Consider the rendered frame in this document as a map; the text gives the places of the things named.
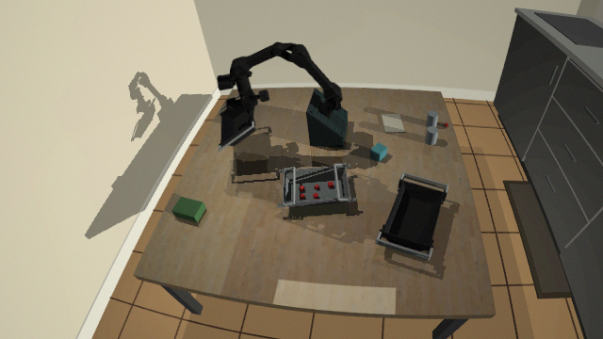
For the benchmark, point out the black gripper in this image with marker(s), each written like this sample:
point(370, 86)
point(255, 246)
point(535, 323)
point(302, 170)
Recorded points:
point(232, 102)

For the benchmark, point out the grey cylinder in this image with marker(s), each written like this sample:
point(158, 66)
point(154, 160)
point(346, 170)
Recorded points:
point(432, 118)
point(431, 135)

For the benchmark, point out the cream flat rectangular sheet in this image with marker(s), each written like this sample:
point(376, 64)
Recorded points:
point(393, 123)

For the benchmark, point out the green rectangular block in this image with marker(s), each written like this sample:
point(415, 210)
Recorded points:
point(189, 209)

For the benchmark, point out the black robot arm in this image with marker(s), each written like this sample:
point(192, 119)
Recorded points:
point(239, 74)

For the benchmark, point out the teal cube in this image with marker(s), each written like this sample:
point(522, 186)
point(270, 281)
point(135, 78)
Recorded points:
point(378, 152)

